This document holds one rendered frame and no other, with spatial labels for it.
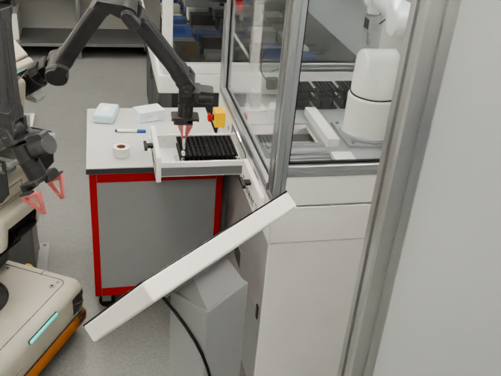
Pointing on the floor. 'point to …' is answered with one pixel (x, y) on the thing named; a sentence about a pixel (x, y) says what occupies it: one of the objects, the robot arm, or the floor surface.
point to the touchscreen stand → (208, 335)
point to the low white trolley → (143, 204)
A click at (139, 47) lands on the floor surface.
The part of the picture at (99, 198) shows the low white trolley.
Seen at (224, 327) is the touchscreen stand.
